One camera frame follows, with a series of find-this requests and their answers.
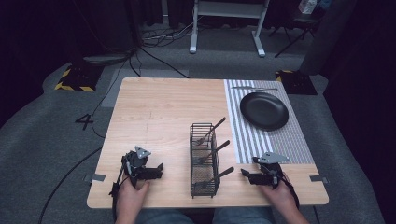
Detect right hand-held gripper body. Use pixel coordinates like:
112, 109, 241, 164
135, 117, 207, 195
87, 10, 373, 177
252, 151, 290, 189

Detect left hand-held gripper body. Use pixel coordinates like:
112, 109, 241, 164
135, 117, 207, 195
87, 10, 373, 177
120, 145, 152, 189

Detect person's right hand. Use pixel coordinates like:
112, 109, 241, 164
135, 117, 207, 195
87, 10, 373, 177
259, 172, 301, 217

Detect person's left hand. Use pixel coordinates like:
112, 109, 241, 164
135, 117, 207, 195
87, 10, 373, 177
116, 175, 151, 218

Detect striped grey placemat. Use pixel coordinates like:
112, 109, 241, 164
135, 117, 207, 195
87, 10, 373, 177
223, 78, 315, 165

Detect person's right leg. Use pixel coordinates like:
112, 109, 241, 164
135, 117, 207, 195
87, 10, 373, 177
212, 206, 276, 224

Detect person's leg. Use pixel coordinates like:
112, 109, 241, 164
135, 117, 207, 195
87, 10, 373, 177
135, 208, 196, 224
212, 206, 276, 224

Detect person's left leg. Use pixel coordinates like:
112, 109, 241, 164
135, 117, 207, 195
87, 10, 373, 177
135, 208, 196, 224

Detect grey tape piece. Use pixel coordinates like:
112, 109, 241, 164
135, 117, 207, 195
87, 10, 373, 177
309, 175, 329, 184
83, 173, 106, 183

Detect black plate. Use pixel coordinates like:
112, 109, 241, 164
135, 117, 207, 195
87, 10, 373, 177
239, 91, 290, 132

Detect black-yellow striped stand base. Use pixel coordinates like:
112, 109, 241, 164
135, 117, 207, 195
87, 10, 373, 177
54, 63, 106, 92
275, 69, 318, 96

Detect black folding chair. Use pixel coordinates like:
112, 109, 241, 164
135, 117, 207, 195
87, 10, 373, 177
268, 0, 328, 59

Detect wooden-handled fork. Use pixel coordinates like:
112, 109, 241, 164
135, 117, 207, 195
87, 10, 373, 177
193, 166, 235, 190
194, 117, 227, 147
197, 139, 232, 164

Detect right hand-held gripper cable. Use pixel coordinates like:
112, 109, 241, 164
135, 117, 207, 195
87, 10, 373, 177
279, 171, 301, 210

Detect hand-held gripper cable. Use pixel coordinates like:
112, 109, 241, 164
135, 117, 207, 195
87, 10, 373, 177
108, 161, 129, 222
279, 171, 301, 210

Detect left hand-held gripper cable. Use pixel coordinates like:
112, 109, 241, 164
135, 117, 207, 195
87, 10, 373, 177
108, 161, 129, 222

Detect black wire cutlery basket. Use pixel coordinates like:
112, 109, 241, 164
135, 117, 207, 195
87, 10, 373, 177
189, 122, 220, 200

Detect thick black floor cable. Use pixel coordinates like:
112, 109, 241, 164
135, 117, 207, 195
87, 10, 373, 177
37, 146, 104, 224

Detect thin black floor cable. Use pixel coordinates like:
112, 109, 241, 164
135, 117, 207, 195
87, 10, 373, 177
90, 46, 142, 140

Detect bundle of floor cables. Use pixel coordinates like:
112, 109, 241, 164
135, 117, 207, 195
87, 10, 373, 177
140, 15, 204, 49

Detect white table frame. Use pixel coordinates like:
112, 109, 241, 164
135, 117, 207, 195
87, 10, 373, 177
189, 0, 271, 58

